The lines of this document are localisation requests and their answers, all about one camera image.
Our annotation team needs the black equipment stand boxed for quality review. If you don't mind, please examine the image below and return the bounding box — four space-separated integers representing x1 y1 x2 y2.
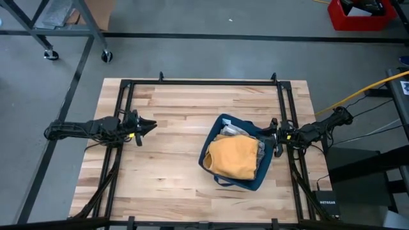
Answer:
325 145 409 213

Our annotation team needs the thin black cable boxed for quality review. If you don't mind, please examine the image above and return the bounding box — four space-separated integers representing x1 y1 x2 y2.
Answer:
346 98 394 118
332 124 404 146

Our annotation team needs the blue fabric bin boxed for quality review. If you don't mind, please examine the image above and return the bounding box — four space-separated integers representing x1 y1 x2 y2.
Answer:
197 113 276 192

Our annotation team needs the silver padded sheet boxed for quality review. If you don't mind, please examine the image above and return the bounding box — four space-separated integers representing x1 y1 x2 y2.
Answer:
33 0 77 29

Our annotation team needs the mustard yellow towel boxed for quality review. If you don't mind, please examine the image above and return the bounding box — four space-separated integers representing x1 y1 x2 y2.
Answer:
202 134 261 181

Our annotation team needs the black Netgear switch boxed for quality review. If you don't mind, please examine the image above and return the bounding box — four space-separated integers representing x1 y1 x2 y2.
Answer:
313 190 341 217

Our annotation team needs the red plastic crate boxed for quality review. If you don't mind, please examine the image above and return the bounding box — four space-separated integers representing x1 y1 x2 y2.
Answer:
327 0 398 32

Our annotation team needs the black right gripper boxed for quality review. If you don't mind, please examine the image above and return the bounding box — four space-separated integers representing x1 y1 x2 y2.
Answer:
260 117 300 158

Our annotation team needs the grey checked towel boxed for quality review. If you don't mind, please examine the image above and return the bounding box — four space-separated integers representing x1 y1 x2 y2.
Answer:
219 124 266 167

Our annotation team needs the thick yellow cable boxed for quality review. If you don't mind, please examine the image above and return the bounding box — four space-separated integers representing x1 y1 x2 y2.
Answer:
314 70 409 116

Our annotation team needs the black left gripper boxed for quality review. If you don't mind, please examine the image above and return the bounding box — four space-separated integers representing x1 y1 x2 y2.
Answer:
120 109 158 148

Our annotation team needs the thin white cable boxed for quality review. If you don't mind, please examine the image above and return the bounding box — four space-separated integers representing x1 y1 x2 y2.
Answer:
364 118 402 137

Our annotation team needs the black table frame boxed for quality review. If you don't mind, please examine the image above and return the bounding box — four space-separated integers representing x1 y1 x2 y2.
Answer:
66 72 323 230

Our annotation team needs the cardboard box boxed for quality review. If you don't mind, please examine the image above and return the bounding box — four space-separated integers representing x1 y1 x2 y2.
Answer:
66 0 115 31

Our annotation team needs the metal cart with castors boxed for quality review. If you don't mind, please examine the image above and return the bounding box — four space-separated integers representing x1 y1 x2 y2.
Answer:
0 0 113 63

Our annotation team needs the black electronic device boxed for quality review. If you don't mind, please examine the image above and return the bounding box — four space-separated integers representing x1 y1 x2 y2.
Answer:
339 0 386 16

